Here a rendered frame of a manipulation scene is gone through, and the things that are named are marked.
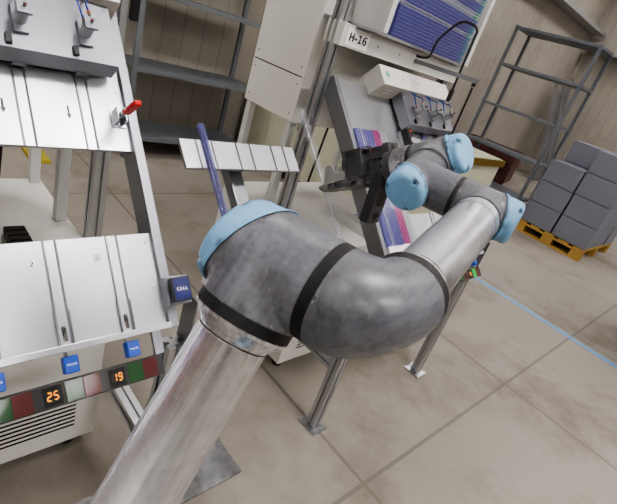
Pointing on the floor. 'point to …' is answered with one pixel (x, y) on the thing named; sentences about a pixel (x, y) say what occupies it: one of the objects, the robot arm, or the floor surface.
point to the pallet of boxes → (584, 200)
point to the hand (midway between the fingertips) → (326, 190)
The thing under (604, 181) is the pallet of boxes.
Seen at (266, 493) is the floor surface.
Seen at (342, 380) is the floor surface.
